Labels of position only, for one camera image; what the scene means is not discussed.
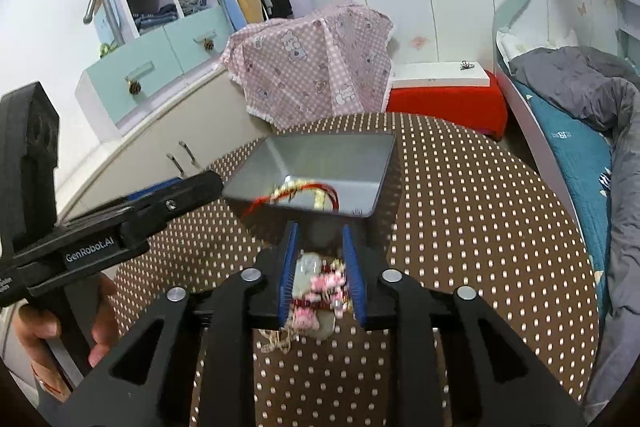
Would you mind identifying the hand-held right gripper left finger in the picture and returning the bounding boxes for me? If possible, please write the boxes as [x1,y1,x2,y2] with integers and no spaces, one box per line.
[65,221,301,427]

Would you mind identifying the metal tin box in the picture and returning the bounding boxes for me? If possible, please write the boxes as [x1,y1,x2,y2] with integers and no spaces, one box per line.
[221,133,397,220]

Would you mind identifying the red string bracelet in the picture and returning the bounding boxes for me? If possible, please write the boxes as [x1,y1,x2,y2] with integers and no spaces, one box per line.
[245,177,342,218]

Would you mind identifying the white low cabinet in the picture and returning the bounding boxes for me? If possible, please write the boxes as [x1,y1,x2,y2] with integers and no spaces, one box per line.
[55,67,271,218]

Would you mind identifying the teal bed sheet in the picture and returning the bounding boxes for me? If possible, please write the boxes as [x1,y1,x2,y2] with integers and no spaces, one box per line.
[515,79,616,318]

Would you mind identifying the grey duvet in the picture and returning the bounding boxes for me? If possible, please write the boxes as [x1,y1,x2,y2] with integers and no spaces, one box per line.
[507,46,640,423]

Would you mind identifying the red storage box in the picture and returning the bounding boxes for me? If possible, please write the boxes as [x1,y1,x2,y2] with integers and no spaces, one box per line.
[385,71,508,142]

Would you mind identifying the pink flower bead bracelet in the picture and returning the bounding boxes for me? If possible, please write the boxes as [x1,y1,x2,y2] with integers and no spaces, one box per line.
[292,259,351,330]

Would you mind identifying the white flat box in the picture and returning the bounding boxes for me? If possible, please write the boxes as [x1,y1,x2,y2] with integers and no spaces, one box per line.
[389,61,493,92]

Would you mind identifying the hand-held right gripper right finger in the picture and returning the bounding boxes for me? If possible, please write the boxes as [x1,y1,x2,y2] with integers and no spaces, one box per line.
[341,224,586,427]

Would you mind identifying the pink checked bear cloth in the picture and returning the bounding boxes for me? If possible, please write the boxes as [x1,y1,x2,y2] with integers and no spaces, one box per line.
[220,0,396,131]

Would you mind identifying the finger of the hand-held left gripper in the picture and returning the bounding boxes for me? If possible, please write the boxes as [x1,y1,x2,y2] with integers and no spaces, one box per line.
[121,171,225,254]
[59,178,184,229]

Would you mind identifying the gold chain necklace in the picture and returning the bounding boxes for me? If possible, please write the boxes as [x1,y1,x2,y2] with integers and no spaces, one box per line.
[259,326,297,355]

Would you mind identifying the person's left hand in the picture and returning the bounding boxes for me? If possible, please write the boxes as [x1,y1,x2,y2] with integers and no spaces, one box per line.
[15,276,121,400]

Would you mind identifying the teal drawer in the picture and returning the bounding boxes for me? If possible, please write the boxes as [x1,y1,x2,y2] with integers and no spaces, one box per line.
[82,32,173,125]
[162,2,236,75]

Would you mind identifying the folded blue jeans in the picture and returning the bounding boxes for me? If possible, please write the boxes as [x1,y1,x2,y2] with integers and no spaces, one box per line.
[134,4,178,32]

